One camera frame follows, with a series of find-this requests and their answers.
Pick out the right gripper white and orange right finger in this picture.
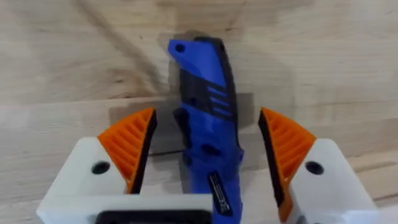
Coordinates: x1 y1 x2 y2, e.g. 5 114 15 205
257 107 381 224

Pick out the right gripper white and orange left finger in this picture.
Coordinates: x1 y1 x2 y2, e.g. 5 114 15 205
46 107 158 197

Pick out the blue electric screwdriver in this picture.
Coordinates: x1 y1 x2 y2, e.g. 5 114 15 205
167 36 244 224

